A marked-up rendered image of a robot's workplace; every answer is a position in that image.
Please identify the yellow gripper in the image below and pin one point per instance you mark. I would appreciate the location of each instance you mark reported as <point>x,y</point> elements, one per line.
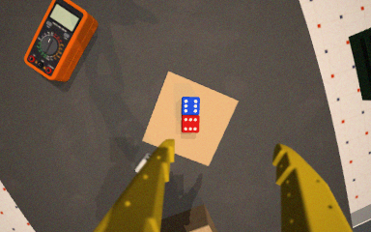
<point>307,204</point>

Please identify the peach flat mat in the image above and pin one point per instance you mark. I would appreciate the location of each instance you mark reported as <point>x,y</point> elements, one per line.
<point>166,122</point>

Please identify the red die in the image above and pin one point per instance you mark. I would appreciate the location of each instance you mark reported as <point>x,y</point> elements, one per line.
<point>190,123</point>

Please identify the blue die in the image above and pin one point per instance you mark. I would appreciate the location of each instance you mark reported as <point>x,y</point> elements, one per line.
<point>190,105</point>

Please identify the orange digital multimeter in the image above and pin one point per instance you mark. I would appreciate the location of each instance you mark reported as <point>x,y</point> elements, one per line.
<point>60,40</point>

